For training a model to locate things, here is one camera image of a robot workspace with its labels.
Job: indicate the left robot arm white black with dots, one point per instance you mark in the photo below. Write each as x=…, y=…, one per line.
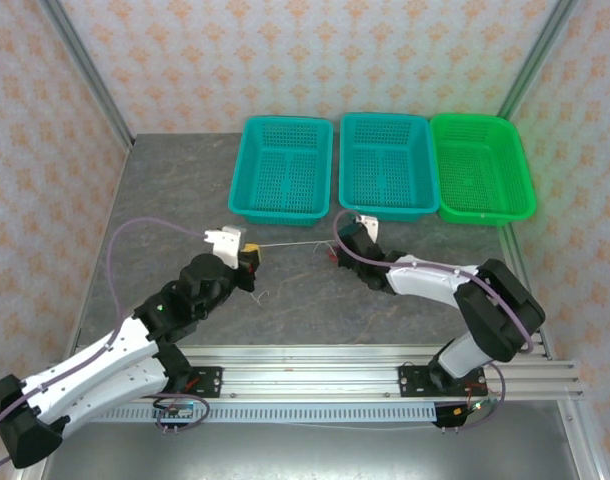
x=85, y=370

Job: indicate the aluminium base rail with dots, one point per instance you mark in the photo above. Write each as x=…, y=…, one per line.
x=310, y=370

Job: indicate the teal plastic basket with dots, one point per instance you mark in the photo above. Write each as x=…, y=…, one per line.
x=385, y=165
x=280, y=170

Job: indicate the green plastic basket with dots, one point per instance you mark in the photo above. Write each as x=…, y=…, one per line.
x=477, y=170

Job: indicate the aluminium frame post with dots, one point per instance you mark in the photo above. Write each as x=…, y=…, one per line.
x=90, y=75
x=535, y=55

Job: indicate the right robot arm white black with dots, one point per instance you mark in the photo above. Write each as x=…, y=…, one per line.
x=425, y=282

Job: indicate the aluminium table edge rail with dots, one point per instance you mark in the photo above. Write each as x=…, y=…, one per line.
x=91, y=280
x=510, y=245

